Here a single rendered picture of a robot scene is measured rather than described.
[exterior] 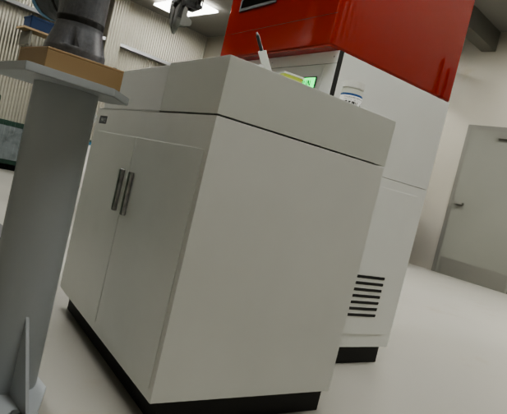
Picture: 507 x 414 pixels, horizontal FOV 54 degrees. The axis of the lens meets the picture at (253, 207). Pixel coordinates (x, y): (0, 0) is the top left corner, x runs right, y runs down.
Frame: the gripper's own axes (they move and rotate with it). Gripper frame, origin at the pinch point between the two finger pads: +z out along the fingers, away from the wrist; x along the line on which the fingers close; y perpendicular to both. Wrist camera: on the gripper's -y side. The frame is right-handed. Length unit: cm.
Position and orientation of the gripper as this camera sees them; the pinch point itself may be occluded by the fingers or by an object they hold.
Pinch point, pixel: (172, 29)
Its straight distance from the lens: 174.2
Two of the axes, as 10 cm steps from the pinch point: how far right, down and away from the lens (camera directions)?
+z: -2.3, 9.7, 0.6
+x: -5.5, -1.8, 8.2
